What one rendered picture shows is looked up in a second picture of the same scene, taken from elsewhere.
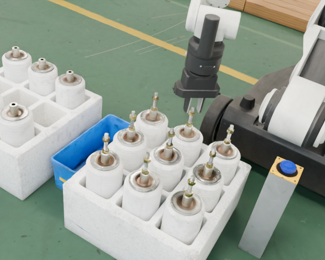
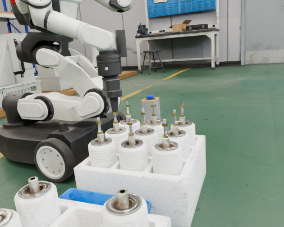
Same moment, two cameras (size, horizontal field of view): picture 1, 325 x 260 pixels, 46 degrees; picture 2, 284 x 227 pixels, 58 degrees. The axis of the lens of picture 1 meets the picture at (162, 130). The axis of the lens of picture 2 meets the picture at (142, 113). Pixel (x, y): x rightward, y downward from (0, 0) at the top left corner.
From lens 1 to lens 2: 126 cm
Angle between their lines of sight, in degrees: 82
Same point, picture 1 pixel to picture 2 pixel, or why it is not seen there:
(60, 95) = (53, 206)
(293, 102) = not seen: hidden behind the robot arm
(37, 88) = not seen: outside the picture
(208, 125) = (70, 154)
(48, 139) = not seen: hidden behind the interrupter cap
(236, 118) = (74, 136)
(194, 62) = (119, 66)
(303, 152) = (104, 122)
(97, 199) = (189, 165)
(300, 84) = (96, 80)
